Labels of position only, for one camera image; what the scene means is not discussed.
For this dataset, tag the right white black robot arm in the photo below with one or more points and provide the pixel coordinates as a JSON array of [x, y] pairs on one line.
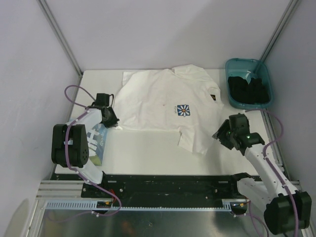
[[285, 208]]

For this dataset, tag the black t shirt in bin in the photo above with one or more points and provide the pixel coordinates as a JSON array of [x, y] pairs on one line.
[[253, 92]]

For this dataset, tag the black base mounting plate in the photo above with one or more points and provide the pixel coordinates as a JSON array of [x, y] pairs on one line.
[[222, 186]]

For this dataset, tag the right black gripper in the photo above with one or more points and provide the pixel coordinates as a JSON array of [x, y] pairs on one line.
[[220, 134]]

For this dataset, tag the folded blue printed t shirt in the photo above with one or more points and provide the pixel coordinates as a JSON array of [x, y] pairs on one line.
[[98, 143]]

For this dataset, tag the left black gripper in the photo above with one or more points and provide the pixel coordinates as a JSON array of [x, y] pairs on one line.
[[113, 123]]

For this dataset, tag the white t shirt flower print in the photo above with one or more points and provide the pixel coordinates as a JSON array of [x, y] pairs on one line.
[[185, 99]]

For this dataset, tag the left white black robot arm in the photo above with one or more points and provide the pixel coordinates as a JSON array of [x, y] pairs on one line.
[[90, 118]]

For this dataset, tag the teal plastic bin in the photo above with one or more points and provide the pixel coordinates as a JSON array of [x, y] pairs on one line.
[[247, 69]]

